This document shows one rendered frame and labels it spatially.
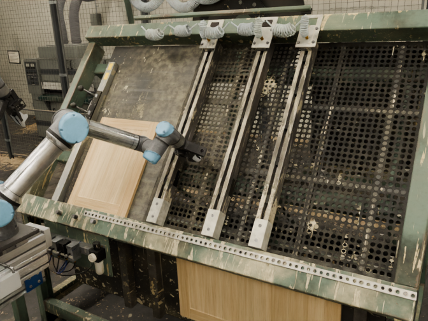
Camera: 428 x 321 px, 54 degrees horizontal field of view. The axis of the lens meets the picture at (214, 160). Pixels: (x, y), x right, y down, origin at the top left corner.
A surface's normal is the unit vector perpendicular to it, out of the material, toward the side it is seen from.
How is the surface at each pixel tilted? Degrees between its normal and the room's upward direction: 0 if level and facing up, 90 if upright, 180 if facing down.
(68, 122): 85
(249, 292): 90
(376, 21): 51
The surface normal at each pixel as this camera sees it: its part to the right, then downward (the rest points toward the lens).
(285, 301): -0.50, 0.28
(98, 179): -0.41, -0.39
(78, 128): 0.61, 0.14
